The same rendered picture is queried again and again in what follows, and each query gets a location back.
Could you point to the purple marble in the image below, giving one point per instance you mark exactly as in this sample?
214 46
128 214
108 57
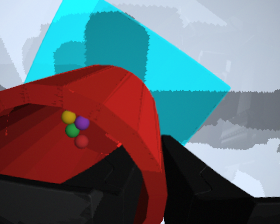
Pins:
81 123

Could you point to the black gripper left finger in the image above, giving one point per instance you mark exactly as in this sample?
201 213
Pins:
105 193

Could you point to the red marble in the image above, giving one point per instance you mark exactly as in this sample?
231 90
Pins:
81 141

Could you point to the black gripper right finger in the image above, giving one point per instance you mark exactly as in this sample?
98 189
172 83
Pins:
196 194

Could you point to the yellow marble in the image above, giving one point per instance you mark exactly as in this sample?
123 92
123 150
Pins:
68 117

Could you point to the green marble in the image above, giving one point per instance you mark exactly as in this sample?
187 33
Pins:
71 131

